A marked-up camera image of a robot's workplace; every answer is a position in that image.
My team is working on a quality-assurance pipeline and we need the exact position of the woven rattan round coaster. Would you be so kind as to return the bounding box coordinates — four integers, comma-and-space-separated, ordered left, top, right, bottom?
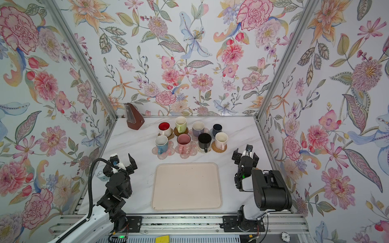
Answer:
211, 141, 228, 153

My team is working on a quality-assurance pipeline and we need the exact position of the cream mug pink handle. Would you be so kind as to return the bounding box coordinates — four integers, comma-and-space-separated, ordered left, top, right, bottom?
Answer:
215, 132, 229, 151

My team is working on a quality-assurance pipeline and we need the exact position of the small dark navy mug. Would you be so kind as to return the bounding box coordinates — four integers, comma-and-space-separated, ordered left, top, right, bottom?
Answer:
212, 124, 222, 137

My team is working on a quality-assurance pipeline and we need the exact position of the black mug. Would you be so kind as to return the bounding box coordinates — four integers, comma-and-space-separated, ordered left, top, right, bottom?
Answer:
198, 133, 212, 153

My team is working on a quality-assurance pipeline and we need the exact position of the white embroidered round coaster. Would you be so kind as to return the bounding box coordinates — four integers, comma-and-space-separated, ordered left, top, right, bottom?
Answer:
197, 144, 212, 153

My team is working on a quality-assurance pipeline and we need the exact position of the white mug blue handle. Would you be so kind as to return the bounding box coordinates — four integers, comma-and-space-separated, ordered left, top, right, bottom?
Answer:
155, 135, 169, 155

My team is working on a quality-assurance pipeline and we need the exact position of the white mug purple handle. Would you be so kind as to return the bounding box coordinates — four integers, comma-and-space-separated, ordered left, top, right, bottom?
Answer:
192, 121, 205, 137

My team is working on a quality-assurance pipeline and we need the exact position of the red interior white mug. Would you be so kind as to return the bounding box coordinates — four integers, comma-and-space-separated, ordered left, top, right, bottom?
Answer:
158, 122, 172, 137

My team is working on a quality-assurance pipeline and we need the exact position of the cream mug green handle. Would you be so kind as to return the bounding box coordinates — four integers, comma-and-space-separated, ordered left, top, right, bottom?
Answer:
175, 116, 187, 133

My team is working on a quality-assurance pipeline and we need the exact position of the brown paw shaped coaster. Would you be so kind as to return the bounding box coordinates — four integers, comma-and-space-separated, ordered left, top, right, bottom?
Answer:
157, 132, 175, 140

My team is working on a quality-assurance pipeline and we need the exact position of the brown round wooden coaster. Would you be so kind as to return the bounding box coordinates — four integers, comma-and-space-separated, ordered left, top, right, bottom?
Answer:
173, 128, 188, 137

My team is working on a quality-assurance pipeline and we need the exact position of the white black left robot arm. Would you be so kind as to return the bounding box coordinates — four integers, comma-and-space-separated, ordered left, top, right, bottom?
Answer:
51, 154, 138, 243

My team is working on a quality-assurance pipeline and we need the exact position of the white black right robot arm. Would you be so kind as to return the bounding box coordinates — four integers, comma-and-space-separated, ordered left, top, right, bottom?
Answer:
232, 145, 292, 231

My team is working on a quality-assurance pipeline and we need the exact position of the brown wooden metronome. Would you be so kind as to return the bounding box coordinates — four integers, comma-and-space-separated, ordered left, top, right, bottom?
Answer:
125, 103, 144, 130

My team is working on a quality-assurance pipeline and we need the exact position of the beige serving tray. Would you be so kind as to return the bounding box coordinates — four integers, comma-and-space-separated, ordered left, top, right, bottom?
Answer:
151, 163, 222, 211

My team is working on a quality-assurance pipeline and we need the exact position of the yellow sticky note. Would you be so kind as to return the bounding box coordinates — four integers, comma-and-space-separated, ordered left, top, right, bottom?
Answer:
155, 235, 170, 243

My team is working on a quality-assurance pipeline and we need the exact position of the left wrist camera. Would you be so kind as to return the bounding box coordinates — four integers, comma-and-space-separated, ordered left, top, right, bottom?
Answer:
109, 153, 126, 174

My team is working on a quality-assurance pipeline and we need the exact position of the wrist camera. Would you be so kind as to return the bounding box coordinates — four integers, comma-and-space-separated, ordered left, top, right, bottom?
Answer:
244, 144, 253, 158
109, 153, 126, 174

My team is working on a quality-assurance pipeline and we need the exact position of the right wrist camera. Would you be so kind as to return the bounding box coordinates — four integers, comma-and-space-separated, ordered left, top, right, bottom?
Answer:
244, 144, 253, 158

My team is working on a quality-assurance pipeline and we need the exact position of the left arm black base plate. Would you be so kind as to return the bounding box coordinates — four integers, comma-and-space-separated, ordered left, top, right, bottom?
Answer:
113, 216, 143, 233

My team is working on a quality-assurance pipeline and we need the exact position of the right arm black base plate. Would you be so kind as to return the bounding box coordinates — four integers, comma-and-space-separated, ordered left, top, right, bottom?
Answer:
220, 215, 266, 233

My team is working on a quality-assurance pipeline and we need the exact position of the aluminium front rail frame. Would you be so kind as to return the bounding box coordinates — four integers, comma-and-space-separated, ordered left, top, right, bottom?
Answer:
48, 212, 314, 243

